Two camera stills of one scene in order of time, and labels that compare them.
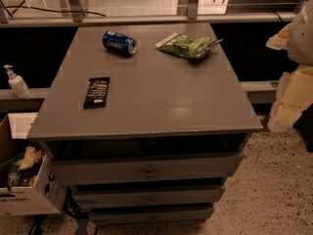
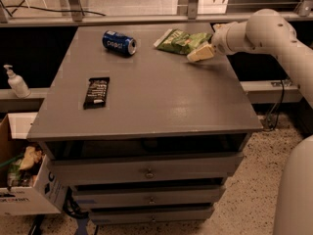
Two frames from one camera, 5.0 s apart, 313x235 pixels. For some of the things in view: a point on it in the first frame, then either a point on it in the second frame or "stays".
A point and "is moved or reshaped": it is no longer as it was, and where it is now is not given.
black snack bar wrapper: [96, 93] stays
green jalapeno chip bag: [188, 46] is moved or reshaped
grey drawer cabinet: [144, 123] stays
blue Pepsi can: [119, 42] stays
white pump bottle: [18, 84] stays
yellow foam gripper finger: [280, 40] -> [202, 53]
